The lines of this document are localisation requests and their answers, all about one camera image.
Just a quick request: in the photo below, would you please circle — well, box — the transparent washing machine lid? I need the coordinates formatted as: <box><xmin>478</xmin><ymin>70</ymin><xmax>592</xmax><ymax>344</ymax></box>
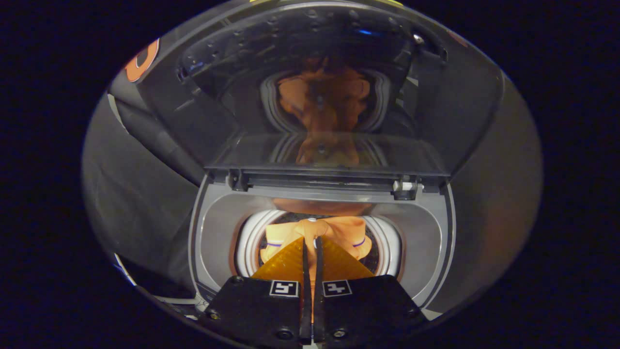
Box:
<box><xmin>135</xmin><ymin>0</ymin><xmax>505</xmax><ymax>202</ymax></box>

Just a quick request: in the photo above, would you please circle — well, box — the yellow-orange polo shirt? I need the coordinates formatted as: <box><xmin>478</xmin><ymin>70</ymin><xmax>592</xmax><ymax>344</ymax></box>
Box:
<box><xmin>260</xmin><ymin>216</ymin><xmax>373</xmax><ymax>283</ymax></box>

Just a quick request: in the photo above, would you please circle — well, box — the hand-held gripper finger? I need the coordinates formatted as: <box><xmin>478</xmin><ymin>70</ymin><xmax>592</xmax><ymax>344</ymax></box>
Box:
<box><xmin>312</xmin><ymin>235</ymin><xmax>430</xmax><ymax>348</ymax></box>
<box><xmin>196</xmin><ymin>236</ymin><xmax>312</xmax><ymax>348</ymax></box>

